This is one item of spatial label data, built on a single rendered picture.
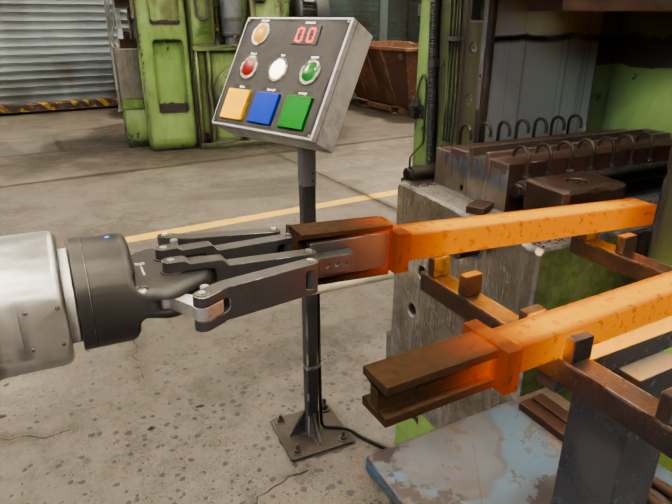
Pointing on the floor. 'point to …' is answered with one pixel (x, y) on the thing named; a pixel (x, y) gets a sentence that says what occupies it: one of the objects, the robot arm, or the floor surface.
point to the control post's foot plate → (290, 436)
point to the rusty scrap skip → (388, 76)
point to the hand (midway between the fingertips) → (342, 249)
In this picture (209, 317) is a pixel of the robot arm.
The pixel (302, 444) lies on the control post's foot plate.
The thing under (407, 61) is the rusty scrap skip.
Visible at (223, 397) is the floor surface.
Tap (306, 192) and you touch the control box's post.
